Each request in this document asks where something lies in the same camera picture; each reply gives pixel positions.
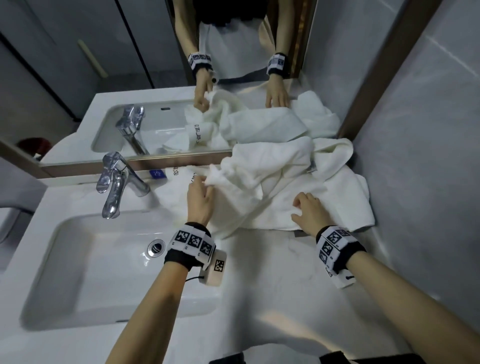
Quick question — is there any large white bath towel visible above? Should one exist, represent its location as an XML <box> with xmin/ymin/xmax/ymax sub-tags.
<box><xmin>204</xmin><ymin>136</ymin><xmax>376</xmax><ymax>232</ymax></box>

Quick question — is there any white ceramic sink basin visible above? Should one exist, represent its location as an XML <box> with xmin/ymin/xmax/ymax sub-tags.
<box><xmin>20</xmin><ymin>209</ymin><xmax>223</xmax><ymax>333</ymax></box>

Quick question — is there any person's left hand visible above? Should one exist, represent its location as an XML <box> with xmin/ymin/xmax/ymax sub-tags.
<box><xmin>186</xmin><ymin>176</ymin><xmax>215</xmax><ymax>228</ymax></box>

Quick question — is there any black marker wristband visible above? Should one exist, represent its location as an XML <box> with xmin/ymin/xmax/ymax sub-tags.
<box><xmin>315</xmin><ymin>225</ymin><xmax>367</xmax><ymax>278</ymax></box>
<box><xmin>163</xmin><ymin>222</ymin><xmax>217</xmax><ymax>271</ymax></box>

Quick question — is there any person's right forearm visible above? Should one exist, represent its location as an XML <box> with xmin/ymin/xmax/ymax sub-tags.
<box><xmin>345</xmin><ymin>250</ymin><xmax>480</xmax><ymax>364</ymax></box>

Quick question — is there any person's right hand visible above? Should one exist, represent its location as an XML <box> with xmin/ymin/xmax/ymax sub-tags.
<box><xmin>291</xmin><ymin>192</ymin><xmax>335</xmax><ymax>238</ymax></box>

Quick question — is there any white towel with black print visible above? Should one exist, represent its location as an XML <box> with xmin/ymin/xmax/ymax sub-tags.
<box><xmin>157</xmin><ymin>164</ymin><xmax>241</xmax><ymax>241</ymax></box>

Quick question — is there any chrome overflow ring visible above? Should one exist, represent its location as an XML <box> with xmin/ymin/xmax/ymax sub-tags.
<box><xmin>147</xmin><ymin>239</ymin><xmax>166</xmax><ymax>258</ymax></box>

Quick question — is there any chrome sink faucet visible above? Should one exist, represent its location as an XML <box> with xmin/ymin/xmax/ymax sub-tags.
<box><xmin>95</xmin><ymin>151</ymin><xmax>151</xmax><ymax>220</ymax></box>

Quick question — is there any person's left forearm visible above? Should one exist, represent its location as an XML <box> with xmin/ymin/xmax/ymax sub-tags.
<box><xmin>98</xmin><ymin>258</ymin><xmax>189</xmax><ymax>364</ymax></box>

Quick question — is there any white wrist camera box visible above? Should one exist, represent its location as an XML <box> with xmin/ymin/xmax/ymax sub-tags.
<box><xmin>330</xmin><ymin>267</ymin><xmax>357</xmax><ymax>290</ymax></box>
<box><xmin>197</xmin><ymin>249</ymin><xmax>227</xmax><ymax>288</ymax></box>

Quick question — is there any bronze framed wall mirror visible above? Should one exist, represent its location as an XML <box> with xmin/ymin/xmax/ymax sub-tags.
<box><xmin>0</xmin><ymin>0</ymin><xmax>444</xmax><ymax>180</ymax></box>

